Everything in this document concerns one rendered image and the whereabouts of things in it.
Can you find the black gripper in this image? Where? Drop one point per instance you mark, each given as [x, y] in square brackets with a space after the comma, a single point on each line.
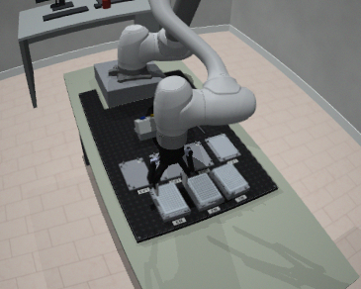
[172, 156]

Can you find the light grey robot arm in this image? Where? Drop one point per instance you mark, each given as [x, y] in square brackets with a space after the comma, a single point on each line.
[177, 108]

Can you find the white button panel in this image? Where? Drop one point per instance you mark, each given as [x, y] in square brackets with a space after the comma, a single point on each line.
[145, 129]

